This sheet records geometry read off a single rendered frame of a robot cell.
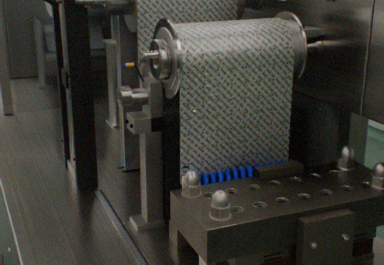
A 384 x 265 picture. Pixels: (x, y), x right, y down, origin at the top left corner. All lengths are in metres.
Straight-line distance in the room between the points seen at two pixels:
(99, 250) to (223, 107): 0.36
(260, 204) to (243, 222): 0.08
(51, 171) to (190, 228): 0.62
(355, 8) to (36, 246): 0.74
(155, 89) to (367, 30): 0.40
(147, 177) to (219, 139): 0.17
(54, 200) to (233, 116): 0.48
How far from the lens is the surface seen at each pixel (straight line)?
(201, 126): 1.04
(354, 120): 1.41
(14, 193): 1.38
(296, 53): 1.11
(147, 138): 1.09
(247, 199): 0.99
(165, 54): 1.01
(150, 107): 1.07
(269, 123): 1.11
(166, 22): 1.03
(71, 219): 1.23
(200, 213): 0.93
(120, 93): 1.06
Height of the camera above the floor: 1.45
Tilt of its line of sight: 17 degrees down
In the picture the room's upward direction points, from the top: straight up
